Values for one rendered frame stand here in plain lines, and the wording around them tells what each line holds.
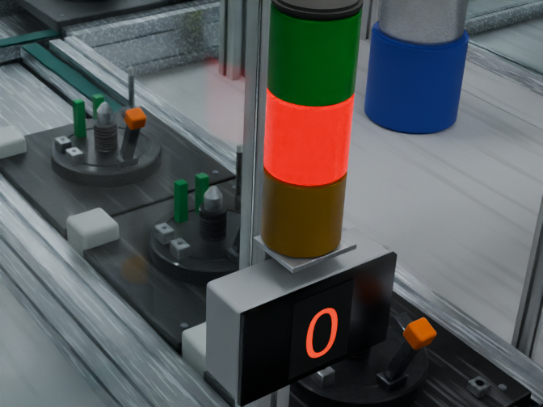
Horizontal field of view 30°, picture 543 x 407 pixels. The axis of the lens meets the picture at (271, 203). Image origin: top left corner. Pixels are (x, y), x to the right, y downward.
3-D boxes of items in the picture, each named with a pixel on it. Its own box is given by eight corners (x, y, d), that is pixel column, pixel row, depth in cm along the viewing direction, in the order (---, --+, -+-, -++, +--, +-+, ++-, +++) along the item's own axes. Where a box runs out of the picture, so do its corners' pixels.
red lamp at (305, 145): (364, 171, 60) (372, 96, 57) (297, 195, 57) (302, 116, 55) (312, 138, 63) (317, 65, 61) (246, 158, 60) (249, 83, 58)
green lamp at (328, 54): (372, 94, 57) (381, 11, 55) (303, 115, 55) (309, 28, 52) (317, 64, 61) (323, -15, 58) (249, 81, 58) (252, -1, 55)
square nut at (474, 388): (490, 392, 95) (492, 384, 94) (478, 399, 94) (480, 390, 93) (477, 383, 96) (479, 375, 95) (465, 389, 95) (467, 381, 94)
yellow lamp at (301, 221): (357, 242, 62) (364, 173, 60) (292, 267, 60) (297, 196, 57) (307, 207, 66) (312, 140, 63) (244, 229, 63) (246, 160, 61)
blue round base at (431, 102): (476, 120, 170) (490, 36, 162) (407, 143, 162) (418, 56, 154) (412, 87, 180) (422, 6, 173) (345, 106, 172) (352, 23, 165)
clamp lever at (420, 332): (406, 378, 92) (439, 333, 86) (390, 386, 91) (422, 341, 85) (384, 346, 93) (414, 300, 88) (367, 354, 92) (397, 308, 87)
